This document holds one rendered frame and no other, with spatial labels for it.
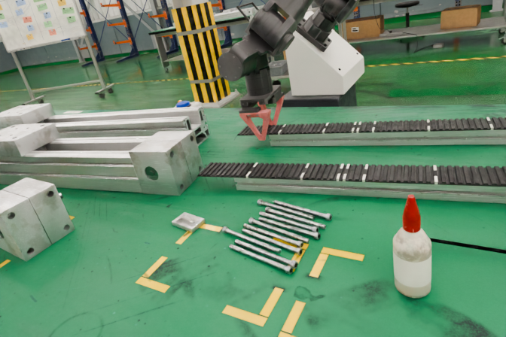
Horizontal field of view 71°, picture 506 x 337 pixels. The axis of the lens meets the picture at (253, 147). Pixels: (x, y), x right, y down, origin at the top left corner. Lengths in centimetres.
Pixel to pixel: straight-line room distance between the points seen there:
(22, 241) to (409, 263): 57
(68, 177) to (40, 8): 589
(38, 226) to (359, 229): 51
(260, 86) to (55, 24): 596
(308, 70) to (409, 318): 84
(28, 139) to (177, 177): 42
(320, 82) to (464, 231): 71
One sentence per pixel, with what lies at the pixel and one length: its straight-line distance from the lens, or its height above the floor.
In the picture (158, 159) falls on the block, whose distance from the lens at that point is 69.
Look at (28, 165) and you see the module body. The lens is 99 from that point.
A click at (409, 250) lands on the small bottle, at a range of 41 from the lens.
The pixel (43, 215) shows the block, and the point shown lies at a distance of 70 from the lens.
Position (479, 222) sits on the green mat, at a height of 78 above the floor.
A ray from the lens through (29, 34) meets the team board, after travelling 692.
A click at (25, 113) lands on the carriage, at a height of 90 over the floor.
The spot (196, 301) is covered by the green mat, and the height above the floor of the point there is 78.
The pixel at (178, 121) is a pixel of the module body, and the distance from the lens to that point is 88.
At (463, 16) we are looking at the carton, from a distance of 538.
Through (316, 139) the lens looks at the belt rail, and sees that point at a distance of 79.
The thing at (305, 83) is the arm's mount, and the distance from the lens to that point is 115.
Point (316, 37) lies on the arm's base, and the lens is 114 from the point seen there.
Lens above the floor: 111
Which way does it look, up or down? 23 degrees down
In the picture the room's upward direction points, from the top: 12 degrees counter-clockwise
